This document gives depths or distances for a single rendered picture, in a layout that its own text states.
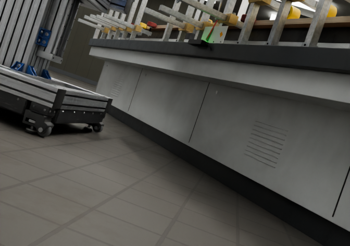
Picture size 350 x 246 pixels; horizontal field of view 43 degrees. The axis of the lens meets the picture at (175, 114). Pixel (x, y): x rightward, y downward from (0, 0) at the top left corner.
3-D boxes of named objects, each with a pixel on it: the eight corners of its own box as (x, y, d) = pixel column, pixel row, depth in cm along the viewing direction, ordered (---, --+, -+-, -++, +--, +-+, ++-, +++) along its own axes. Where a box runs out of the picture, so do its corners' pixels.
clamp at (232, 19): (228, 22, 234) (231, 13, 234) (215, 22, 246) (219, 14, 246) (236, 26, 236) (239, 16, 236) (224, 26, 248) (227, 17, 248)
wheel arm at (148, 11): (144, 13, 270) (147, 6, 270) (142, 13, 273) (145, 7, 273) (204, 38, 289) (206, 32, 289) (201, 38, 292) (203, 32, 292)
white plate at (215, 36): (221, 44, 233) (227, 25, 233) (199, 42, 257) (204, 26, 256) (222, 44, 233) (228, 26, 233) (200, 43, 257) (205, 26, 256)
